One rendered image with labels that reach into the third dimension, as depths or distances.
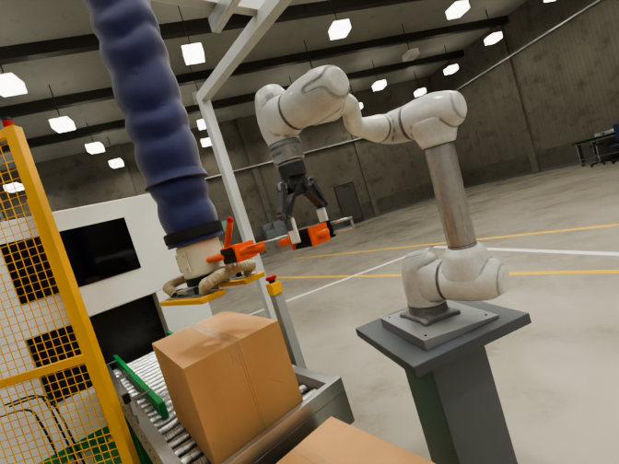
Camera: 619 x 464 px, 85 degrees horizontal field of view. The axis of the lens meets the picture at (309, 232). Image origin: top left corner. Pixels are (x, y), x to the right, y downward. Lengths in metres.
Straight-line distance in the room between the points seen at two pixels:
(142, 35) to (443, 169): 1.17
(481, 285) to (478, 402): 0.52
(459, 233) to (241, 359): 0.93
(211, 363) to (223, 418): 0.21
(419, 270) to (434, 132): 0.52
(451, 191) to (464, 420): 0.88
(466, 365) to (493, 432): 0.30
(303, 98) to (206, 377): 1.00
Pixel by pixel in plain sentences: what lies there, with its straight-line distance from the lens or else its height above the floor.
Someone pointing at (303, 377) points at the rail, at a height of 0.59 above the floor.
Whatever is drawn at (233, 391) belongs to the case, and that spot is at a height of 0.78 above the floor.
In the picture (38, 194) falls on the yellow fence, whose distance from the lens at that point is 1.97.
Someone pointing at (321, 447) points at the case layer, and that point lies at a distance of 1.39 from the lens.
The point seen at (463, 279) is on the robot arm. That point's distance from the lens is 1.32.
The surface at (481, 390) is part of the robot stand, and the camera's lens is 1.61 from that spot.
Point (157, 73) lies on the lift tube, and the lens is 1.46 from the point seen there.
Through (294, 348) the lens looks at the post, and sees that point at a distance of 2.12.
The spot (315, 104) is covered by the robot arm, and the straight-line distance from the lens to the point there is 0.82.
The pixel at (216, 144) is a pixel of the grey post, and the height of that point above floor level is 2.52.
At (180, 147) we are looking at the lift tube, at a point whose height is 1.70.
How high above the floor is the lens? 1.34
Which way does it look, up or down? 3 degrees down
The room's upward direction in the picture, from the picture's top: 17 degrees counter-clockwise
